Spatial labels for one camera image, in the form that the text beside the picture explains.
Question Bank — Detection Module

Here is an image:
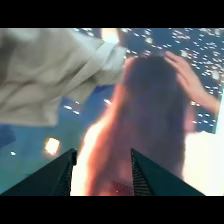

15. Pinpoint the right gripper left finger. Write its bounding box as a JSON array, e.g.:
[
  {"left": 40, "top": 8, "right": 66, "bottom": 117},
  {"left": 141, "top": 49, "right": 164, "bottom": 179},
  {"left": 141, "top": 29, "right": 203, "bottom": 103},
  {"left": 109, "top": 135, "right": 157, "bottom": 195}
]
[{"left": 0, "top": 148, "right": 78, "bottom": 197}]

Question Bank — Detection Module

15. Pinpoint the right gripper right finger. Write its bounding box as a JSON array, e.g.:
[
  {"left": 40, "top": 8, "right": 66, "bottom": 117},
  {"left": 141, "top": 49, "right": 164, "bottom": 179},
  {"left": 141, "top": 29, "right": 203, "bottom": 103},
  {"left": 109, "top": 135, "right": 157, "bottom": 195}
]
[{"left": 130, "top": 148, "right": 205, "bottom": 197}]

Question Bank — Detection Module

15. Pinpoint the beige garment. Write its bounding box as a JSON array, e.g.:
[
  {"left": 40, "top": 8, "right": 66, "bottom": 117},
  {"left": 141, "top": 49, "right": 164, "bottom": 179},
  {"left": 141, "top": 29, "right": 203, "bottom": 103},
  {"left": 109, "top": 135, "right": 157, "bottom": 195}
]
[{"left": 0, "top": 28, "right": 128, "bottom": 128}]

